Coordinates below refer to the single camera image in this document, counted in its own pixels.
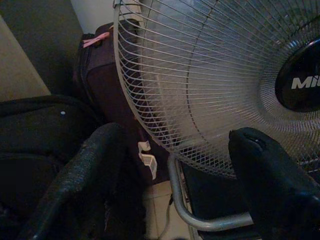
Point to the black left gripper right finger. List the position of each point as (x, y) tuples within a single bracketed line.
[(275, 195)]

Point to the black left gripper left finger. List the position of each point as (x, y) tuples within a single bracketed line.
[(87, 187)]

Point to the white luggage tag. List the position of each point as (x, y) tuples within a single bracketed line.
[(150, 162)]

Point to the black backpack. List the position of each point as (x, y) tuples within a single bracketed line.
[(37, 130)]

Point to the dark purple suitcase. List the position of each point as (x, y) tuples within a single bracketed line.
[(105, 82)]

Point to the pink ribbon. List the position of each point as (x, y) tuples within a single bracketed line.
[(96, 40)]

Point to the grey metal tube frame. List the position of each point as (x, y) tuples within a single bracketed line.
[(177, 190)]

